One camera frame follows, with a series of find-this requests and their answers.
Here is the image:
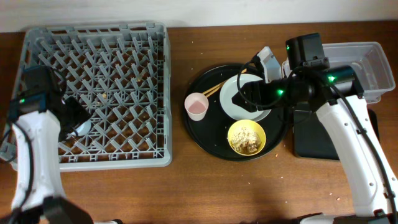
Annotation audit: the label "yellow plastic bowl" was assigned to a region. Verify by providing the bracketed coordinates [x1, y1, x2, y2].
[227, 119, 267, 157]

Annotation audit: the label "round black tray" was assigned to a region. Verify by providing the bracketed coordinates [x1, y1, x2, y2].
[182, 63, 292, 161]

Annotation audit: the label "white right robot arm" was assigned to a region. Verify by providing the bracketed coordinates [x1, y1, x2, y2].
[233, 33, 397, 224]

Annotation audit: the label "food scraps rice and nuts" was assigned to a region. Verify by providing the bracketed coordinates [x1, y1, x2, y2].
[230, 127, 262, 155]

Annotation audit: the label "grey plastic dishwasher rack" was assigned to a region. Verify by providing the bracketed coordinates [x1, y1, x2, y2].
[18, 22, 172, 172]

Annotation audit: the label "grey round plate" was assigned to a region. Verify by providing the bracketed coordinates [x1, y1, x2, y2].
[220, 75, 271, 121]

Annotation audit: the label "pink plastic cup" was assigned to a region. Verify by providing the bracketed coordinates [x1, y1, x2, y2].
[184, 93, 209, 121]

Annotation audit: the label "clear plastic waste bin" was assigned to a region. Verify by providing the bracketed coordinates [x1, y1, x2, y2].
[281, 41, 396, 105]

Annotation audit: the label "black rectangular food tray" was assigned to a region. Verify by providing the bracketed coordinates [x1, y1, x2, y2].
[292, 102, 379, 161]

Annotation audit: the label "light blue plastic cup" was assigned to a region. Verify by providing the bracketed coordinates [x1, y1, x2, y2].
[71, 120, 91, 137]

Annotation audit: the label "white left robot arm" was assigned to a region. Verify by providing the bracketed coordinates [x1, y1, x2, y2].
[1, 65, 93, 223]

